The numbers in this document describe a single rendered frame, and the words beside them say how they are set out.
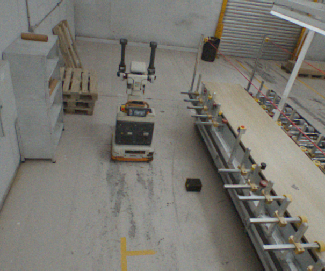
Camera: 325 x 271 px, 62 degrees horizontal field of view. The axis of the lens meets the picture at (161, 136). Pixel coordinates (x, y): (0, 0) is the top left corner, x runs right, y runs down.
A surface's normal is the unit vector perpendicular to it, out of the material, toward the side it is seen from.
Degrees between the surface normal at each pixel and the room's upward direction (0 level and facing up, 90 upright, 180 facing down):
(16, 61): 90
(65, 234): 0
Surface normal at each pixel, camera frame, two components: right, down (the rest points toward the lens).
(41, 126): 0.14, 0.56
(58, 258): 0.14, -0.83
